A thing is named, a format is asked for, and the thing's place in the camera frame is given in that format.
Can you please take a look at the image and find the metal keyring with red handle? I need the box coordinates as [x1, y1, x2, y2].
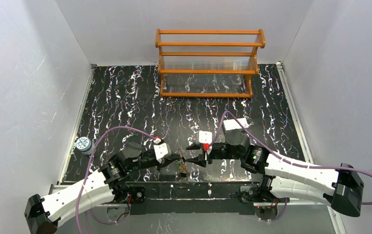
[176, 155, 188, 178]

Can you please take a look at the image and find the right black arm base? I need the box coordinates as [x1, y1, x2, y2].
[229, 184, 289, 223]

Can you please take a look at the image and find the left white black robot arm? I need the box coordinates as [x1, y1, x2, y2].
[24, 142, 181, 234]

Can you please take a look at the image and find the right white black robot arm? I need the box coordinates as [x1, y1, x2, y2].
[186, 130, 364, 217]

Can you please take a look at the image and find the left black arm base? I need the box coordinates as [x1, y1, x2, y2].
[114, 186, 146, 204]

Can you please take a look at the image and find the white black flat box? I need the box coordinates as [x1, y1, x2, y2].
[223, 118, 249, 132]

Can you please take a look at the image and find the small blue white jar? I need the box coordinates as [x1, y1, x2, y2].
[75, 136, 94, 156]

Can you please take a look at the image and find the orange wooden shelf rack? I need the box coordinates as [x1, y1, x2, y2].
[155, 29, 266, 98]

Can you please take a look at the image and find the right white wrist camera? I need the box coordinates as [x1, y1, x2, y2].
[196, 131, 213, 151]

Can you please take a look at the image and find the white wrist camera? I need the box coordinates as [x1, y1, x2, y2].
[196, 131, 213, 151]
[153, 136, 171, 164]

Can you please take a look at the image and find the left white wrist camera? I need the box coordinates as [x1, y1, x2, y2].
[153, 136, 171, 164]

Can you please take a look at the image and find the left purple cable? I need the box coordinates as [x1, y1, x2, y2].
[75, 126, 159, 234]

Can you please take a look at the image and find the purple cable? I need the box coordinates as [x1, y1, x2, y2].
[75, 126, 159, 234]
[208, 111, 372, 223]

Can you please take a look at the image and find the aluminium front rail frame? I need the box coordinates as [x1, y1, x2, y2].
[46, 182, 347, 234]

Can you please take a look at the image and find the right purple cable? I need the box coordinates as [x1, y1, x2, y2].
[208, 111, 372, 223]

